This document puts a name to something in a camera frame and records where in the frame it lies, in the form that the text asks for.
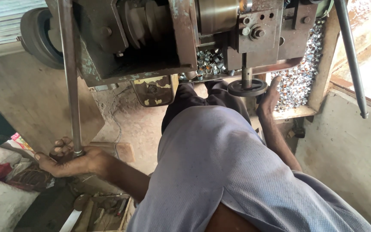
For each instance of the small heap of steel rings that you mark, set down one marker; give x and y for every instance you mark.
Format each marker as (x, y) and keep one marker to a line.
(209, 61)

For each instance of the corrugated metal sheet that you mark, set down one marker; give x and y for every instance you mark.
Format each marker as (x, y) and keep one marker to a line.
(5, 19)

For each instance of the person's right hand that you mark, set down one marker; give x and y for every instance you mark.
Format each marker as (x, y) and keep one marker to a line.
(266, 103)

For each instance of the long steel lever rod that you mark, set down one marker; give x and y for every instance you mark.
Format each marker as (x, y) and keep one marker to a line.
(71, 80)

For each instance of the white woven sack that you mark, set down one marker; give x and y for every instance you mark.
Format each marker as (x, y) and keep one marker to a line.
(2, 206)

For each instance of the large pile of steel rings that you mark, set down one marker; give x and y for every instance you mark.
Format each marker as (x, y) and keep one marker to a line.
(296, 80)

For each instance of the black metal lever bar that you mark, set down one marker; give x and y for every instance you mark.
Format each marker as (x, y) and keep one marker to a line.
(349, 54)

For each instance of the person's dark trousers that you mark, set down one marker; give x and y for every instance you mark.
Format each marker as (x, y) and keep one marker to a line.
(192, 103)

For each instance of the wooden box of tools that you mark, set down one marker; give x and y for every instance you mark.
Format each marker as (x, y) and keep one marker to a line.
(103, 212)

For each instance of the colourful printed packet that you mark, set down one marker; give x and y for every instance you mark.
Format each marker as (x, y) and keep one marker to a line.
(20, 141)

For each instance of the black rubber pulley wheel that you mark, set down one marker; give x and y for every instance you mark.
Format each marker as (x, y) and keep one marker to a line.
(34, 35)

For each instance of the yellow worn metal plate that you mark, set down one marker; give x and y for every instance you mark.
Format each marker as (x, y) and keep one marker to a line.
(155, 92)

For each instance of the person's grey-blue shirt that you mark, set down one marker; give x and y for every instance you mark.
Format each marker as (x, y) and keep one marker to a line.
(224, 170)

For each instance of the large wooden board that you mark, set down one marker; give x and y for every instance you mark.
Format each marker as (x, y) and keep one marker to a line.
(27, 103)

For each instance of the wooden tray frame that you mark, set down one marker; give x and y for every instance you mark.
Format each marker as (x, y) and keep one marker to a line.
(325, 71)

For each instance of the person's left hand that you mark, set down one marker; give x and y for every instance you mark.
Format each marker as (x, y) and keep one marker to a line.
(76, 162)

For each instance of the rusty metal lathe machine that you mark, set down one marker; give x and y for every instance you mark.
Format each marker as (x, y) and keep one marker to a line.
(159, 35)

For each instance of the black round handwheel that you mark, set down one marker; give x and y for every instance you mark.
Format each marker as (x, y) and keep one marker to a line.
(246, 88)

